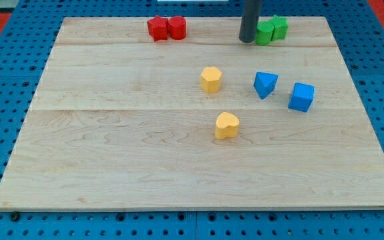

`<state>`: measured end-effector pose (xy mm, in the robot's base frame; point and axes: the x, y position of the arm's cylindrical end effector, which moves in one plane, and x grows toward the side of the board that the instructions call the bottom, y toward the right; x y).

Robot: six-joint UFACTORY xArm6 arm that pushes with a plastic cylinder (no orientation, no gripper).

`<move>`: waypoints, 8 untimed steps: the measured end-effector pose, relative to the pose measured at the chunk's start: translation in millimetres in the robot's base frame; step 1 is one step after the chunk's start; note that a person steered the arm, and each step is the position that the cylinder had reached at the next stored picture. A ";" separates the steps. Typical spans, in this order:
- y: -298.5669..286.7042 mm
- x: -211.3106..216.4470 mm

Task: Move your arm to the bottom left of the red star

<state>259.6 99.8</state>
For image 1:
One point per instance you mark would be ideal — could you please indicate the red star block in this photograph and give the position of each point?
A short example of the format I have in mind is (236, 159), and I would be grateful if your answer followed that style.
(158, 28)

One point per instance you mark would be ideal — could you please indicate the green star block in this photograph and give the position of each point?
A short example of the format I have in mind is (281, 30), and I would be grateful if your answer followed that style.
(280, 27)

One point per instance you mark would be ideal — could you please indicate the yellow heart block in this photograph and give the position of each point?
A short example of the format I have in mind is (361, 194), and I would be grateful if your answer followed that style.
(226, 126)

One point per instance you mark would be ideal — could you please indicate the yellow hexagon block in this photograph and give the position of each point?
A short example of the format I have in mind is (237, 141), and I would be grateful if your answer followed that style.
(211, 78)

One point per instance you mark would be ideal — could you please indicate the light wooden board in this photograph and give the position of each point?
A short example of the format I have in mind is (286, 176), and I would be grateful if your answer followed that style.
(119, 122)

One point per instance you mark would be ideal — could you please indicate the blue triangle block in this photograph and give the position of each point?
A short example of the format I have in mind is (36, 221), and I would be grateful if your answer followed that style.
(264, 83)

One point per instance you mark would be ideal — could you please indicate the red cylinder block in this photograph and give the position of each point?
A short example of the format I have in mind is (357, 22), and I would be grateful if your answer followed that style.
(177, 27)

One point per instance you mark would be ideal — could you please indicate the blue cube block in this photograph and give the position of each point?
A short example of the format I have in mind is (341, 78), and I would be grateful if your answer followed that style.
(301, 97)

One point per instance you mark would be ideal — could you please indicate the green cylinder block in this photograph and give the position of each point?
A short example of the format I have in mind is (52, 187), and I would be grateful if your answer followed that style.
(264, 32)

